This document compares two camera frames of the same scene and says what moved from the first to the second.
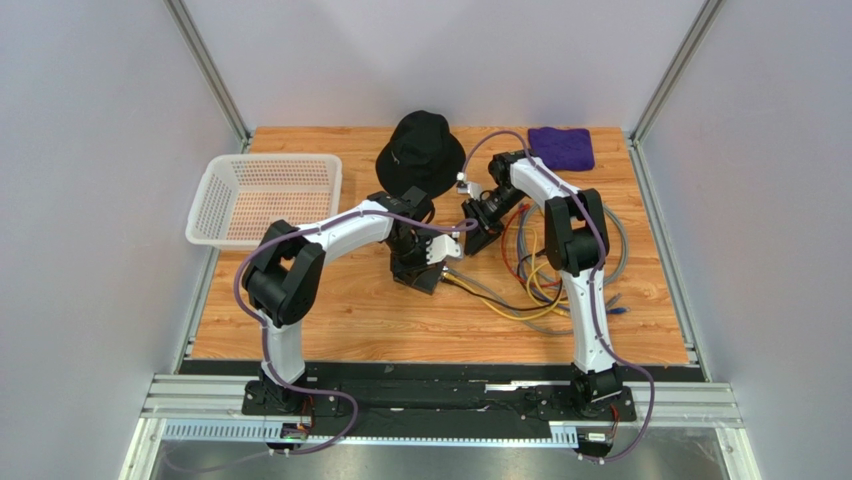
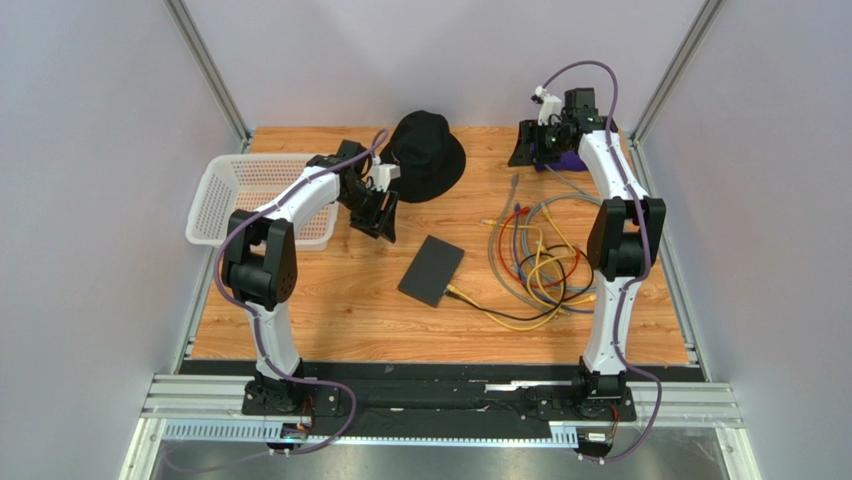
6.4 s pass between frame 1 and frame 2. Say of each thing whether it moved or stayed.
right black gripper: moved
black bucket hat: stayed
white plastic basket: stayed
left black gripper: moved
